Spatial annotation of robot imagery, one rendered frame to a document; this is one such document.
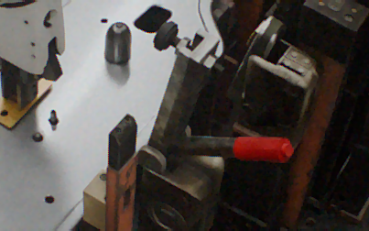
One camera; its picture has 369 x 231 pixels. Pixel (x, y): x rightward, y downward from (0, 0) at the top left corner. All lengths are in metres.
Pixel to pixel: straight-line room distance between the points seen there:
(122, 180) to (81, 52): 0.32
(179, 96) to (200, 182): 0.12
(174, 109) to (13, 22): 0.19
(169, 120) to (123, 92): 0.19
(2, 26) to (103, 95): 0.18
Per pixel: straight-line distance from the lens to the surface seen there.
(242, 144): 0.81
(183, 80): 0.78
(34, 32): 0.87
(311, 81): 0.97
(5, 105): 0.99
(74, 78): 1.03
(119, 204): 0.79
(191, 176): 0.88
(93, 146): 0.96
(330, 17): 0.97
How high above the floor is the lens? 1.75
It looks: 49 degrees down
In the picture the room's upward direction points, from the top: 7 degrees clockwise
